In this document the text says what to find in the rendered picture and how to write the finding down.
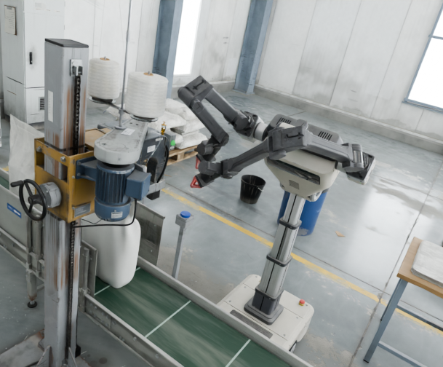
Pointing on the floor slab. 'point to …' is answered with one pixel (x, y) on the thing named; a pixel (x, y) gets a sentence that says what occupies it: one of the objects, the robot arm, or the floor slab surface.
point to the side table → (409, 309)
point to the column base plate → (16, 359)
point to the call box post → (178, 253)
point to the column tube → (62, 81)
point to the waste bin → (310, 212)
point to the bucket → (251, 188)
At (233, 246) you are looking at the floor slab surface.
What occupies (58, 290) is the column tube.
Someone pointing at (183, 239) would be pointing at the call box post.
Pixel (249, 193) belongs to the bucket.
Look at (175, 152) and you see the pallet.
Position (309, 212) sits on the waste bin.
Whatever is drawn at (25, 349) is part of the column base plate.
